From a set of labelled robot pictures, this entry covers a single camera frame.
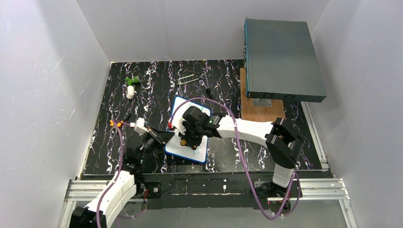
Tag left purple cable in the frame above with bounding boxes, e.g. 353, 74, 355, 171
96, 119, 149, 228

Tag purple cable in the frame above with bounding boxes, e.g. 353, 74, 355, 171
96, 119, 149, 228
168, 97, 301, 221

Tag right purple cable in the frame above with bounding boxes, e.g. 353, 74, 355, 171
168, 97, 301, 221

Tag green white toy figure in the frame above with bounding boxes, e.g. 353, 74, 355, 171
125, 76, 140, 100

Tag wire whiteboard stand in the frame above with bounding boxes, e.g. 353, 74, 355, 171
177, 72, 214, 100

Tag blue framed whiteboard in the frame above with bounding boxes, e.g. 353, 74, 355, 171
164, 102, 211, 163

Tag silver metal bracket plate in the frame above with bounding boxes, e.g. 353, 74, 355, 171
253, 98, 272, 107

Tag wooden board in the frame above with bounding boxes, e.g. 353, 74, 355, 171
240, 68, 285, 122

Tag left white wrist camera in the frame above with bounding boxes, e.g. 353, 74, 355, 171
129, 118, 149, 135

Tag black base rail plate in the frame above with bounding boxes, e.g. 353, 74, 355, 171
115, 171, 303, 210

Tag orange handled pliers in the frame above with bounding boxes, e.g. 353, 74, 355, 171
109, 113, 131, 133

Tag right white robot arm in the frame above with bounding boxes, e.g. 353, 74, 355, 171
171, 106, 304, 197

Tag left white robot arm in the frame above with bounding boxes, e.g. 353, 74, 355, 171
69, 127, 175, 228

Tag dark grey metal box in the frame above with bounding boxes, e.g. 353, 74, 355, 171
244, 18, 327, 103

